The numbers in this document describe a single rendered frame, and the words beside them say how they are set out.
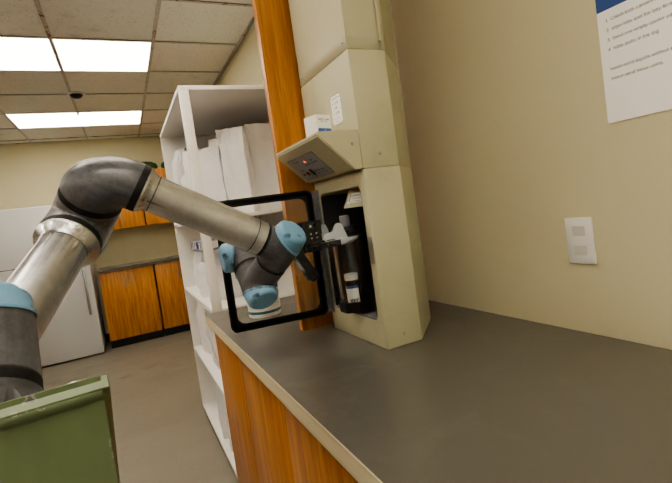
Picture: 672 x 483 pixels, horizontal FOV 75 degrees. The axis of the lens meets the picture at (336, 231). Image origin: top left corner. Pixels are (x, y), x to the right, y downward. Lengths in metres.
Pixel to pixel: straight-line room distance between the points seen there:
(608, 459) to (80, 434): 0.63
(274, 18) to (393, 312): 0.99
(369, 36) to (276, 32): 0.41
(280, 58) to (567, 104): 0.85
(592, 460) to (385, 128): 0.82
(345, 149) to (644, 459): 0.81
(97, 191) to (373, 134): 0.64
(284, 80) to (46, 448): 1.26
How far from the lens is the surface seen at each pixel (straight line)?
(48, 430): 0.43
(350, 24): 1.21
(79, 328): 5.95
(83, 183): 0.92
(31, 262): 0.88
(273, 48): 1.52
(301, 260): 1.16
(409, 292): 1.19
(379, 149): 1.15
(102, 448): 0.43
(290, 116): 1.47
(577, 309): 1.28
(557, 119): 1.24
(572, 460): 0.74
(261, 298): 1.03
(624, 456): 0.76
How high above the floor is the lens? 1.32
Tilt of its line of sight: 3 degrees down
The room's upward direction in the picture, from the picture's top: 8 degrees counter-clockwise
